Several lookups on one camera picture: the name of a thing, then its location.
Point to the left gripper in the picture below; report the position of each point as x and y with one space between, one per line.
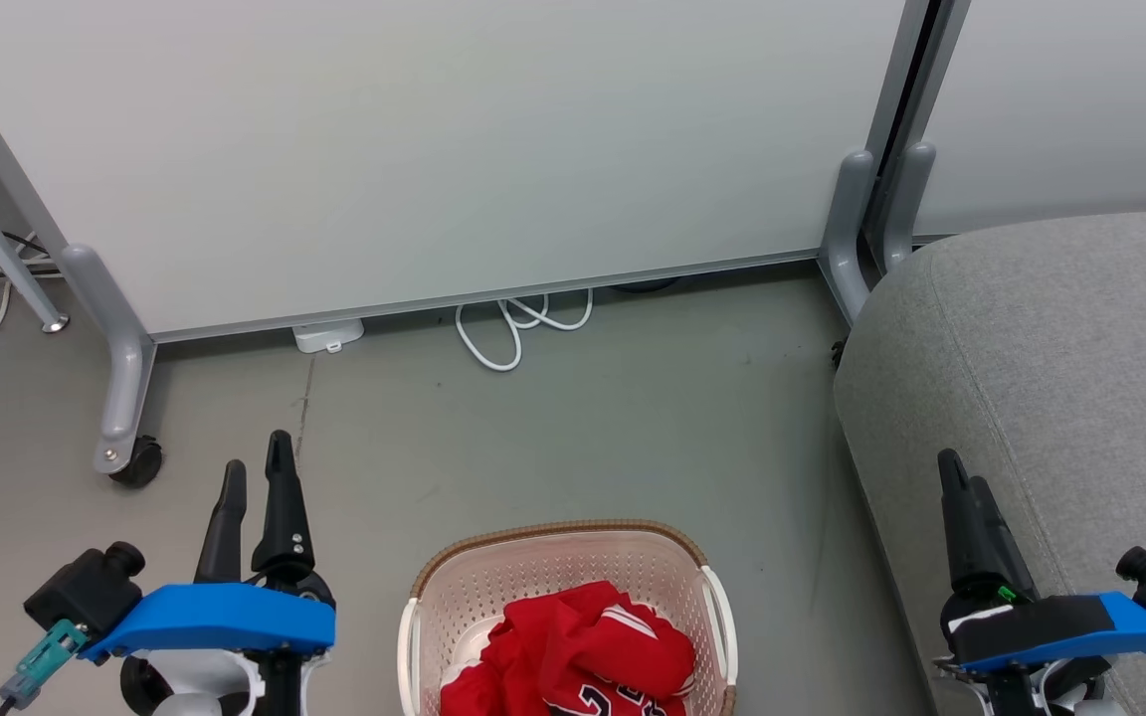
195 688

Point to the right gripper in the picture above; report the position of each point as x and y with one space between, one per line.
1016 691

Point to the red sports jersey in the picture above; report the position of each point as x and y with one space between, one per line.
583 656

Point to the grey fabric sofa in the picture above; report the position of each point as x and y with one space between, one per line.
1060 378

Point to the large black caster wheel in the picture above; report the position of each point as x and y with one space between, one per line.
138 463

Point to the white power adapter box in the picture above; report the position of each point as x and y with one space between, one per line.
327 335

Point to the long grey partition foot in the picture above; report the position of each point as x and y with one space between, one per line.
120 368

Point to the small black caster wheel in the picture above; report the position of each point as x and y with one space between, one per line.
837 353

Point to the beige plastic laundry basket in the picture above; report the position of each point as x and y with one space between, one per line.
553 562

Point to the short grey partition foot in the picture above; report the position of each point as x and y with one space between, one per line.
906 204
847 229

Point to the wide white partition panel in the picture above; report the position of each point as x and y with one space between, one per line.
434 149

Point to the narrow white partition panel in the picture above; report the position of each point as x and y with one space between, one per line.
1070 109

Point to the blue left camera mount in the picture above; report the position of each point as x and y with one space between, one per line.
220 617

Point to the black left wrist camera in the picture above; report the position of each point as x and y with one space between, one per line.
86 592

